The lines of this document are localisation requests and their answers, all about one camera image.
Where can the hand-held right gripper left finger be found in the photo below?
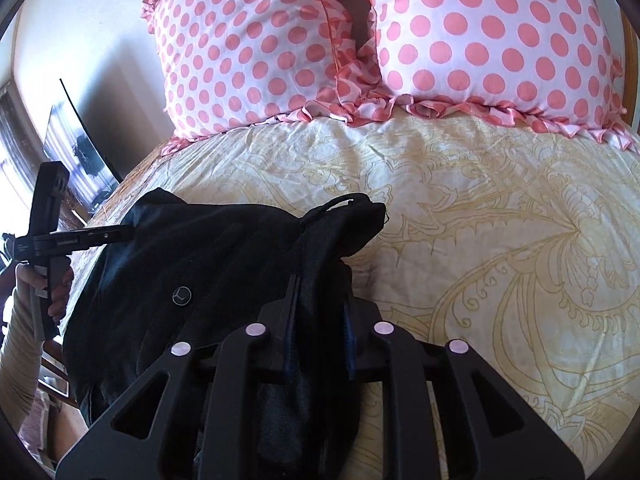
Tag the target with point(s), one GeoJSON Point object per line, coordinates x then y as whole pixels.
{"type": "Point", "coordinates": [292, 320]}

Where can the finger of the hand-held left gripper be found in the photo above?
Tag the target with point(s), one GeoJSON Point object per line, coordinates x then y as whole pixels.
{"type": "Point", "coordinates": [95, 236]}

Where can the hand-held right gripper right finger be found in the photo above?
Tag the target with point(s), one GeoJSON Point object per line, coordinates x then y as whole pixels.
{"type": "Point", "coordinates": [354, 340]}

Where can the black pants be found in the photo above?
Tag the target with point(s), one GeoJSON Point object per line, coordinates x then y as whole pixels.
{"type": "Point", "coordinates": [200, 260]}

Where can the person's left forearm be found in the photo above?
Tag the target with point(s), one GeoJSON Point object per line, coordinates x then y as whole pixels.
{"type": "Point", "coordinates": [20, 365]}

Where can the person's left hand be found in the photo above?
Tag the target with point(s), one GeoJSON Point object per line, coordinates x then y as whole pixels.
{"type": "Point", "coordinates": [62, 295]}

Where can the flat screen television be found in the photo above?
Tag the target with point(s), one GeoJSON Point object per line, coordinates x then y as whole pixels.
{"type": "Point", "coordinates": [85, 150]}

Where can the wooden chair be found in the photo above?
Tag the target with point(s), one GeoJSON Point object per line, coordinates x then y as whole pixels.
{"type": "Point", "coordinates": [55, 367]}

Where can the yellow patterned bed quilt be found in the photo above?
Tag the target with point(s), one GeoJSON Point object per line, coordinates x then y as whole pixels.
{"type": "Point", "coordinates": [475, 260]}

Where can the pink polka dot pillow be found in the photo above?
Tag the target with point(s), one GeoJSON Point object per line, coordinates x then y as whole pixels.
{"type": "Point", "coordinates": [500, 35]}
{"type": "Point", "coordinates": [250, 55]}

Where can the wooden headboard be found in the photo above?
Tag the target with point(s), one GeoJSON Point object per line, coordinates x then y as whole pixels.
{"type": "Point", "coordinates": [631, 70]}

